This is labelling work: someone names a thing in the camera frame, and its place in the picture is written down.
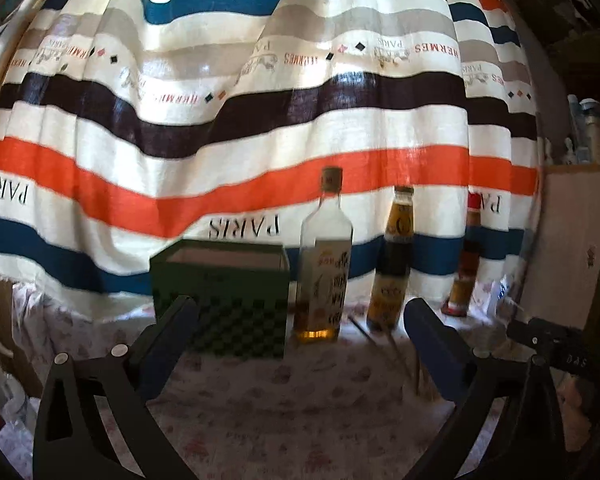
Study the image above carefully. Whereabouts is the light blue bottle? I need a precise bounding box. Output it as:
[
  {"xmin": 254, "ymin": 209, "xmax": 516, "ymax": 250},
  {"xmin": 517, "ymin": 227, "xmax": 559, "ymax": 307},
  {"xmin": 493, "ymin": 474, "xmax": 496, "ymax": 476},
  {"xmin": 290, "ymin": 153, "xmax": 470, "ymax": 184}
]
[{"xmin": 566, "ymin": 94, "xmax": 581, "ymax": 163}]

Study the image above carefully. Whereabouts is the person's right hand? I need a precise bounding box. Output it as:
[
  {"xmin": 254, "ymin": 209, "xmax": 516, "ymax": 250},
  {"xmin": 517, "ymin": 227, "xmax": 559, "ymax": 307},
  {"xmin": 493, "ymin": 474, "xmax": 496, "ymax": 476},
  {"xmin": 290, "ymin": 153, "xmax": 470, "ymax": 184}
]
[{"xmin": 555, "ymin": 375, "xmax": 594, "ymax": 442}]

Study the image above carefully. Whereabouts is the clear cooking wine bottle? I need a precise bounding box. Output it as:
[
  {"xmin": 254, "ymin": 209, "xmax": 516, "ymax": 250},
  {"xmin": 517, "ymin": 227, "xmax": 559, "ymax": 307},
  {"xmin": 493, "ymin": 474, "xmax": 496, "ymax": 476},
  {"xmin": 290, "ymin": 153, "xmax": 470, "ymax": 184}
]
[{"xmin": 292, "ymin": 166, "xmax": 355, "ymax": 345}]

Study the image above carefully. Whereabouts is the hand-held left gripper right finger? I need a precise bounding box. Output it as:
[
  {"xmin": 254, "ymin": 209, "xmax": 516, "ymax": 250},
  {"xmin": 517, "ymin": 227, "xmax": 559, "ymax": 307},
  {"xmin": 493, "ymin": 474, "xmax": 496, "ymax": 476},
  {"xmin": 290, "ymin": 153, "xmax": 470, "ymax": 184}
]
[{"xmin": 404, "ymin": 297, "xmax": 567, "ymax": 480}]

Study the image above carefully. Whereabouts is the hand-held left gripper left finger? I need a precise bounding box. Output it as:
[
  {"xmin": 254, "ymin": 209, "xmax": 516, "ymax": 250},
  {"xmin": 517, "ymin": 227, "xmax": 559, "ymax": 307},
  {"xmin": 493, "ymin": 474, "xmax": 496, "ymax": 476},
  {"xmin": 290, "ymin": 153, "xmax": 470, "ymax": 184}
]
[{"xmin": 31, "ymin": 295, "xmax": 201, "ymax": 480}]

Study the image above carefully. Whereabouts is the red capped sauce bottle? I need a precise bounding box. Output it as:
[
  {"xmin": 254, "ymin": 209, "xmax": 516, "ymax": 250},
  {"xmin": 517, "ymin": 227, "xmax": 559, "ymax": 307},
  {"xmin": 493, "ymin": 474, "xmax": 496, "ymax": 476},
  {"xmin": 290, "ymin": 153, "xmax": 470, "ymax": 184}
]
[{"xmin": 441, "ymin": 192, "xmax": 483, "ymax": 317}]

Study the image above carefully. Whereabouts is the dark soy sauce bottle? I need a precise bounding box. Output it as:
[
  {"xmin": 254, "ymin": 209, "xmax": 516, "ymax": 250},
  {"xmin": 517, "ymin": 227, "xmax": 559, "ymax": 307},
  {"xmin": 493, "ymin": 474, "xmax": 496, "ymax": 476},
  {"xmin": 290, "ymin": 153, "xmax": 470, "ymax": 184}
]
[{"xmin": 366, "ymin": 185, "xmax": 416, "ymax": 332}]

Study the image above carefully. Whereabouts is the bear print cloth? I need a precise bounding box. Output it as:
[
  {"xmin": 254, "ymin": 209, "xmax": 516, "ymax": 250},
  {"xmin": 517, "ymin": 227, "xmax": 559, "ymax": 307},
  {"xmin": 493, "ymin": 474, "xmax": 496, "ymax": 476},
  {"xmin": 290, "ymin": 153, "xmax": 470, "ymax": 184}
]
[{"xmin": 10, "ymin": 272, "xmax": 531, "ymax": 391}]

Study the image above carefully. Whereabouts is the grey flask bottle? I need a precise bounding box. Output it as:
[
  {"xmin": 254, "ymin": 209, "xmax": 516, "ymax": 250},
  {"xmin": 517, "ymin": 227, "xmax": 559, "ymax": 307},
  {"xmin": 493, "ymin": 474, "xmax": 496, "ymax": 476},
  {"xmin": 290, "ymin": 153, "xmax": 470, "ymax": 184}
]
[{"xmin": 579, "ymin": 99, "xmax": 600, "ymax": 166}]

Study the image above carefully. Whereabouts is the pink printed tablecloth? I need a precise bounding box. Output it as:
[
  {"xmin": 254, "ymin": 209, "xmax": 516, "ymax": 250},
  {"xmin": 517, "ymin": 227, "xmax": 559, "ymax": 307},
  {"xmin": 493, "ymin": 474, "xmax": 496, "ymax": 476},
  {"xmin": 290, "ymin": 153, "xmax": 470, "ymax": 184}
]
[{"xmin": 0, "ymin": 360, "xmax": 511, "ymax": 480}]

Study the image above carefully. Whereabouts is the green checkered box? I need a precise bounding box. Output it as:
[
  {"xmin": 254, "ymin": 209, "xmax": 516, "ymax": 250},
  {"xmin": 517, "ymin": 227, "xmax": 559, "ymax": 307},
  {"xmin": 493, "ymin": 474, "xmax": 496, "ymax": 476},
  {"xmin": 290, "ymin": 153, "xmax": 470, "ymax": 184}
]
[{"xmin": 149, "ymin": 239, "xmax": 292, "ymax": 361}]

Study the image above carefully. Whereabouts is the striped curtain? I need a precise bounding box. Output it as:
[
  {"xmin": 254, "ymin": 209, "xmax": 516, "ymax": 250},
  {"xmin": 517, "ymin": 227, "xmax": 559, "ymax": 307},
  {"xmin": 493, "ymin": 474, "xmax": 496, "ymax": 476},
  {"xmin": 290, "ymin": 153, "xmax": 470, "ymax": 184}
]
[{"xmin": 0, "ymin": 0, "xmax": 541, "ymax": 321}]

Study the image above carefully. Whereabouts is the clear spray bottle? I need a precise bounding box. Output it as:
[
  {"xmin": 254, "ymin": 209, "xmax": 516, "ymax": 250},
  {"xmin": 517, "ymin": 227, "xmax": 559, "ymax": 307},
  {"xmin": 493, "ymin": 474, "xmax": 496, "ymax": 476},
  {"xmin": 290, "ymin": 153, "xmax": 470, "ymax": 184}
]
[{"xmin": 0, "ymin": 327, "xmax": 28, "ymax": 428}]

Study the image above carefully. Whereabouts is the white charger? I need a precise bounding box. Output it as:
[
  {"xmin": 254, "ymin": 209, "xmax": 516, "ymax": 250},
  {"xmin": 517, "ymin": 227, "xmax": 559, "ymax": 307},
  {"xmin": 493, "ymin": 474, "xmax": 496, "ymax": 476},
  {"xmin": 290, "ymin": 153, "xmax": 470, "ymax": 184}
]
[{"xmin": 492, "ymin": 280, "xmax": 523, "ymax": 313}]

